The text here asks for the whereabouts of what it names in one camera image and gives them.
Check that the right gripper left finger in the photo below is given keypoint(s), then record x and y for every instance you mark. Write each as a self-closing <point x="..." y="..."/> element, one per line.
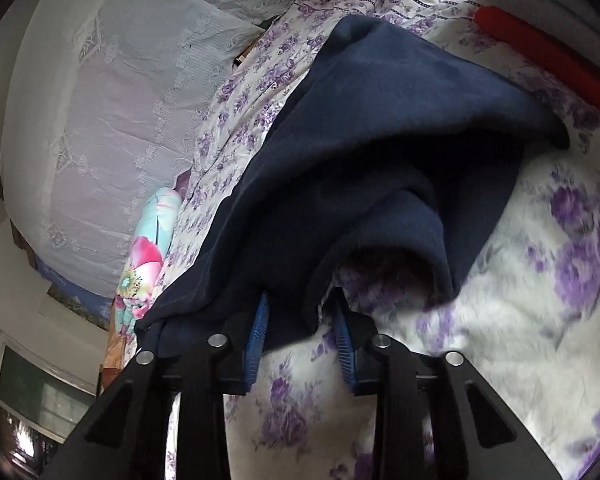
<point x="123" y="434"/>

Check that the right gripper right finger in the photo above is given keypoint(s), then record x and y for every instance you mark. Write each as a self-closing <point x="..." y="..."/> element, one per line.
<point x="436" y="416"/>

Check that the navy blue sweatpants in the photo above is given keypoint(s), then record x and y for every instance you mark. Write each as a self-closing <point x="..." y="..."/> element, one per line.
<point x="388" y="143"/>

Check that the blue patterned curtain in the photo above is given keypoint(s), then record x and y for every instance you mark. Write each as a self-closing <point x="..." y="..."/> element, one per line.
<point x="93" y="308"/>

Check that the purple floral bedspread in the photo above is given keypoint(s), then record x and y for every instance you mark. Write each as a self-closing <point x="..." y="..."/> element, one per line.
<point x="528" y="315"/>

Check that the folded teal pink floral quilt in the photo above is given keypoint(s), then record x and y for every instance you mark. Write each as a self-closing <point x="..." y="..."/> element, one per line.
<point x="150" y="243"/>

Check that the white lace headboard cover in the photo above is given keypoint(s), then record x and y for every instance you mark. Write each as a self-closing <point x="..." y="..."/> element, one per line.
<point x="103" y="109"/>

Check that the window with dark frame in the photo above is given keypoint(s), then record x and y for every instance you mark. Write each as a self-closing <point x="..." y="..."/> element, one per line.
<point x="39" y="407"/>

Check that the wooden bed frame edge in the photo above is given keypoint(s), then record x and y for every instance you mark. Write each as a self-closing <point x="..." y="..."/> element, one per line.
<point x="250" y="47"/>

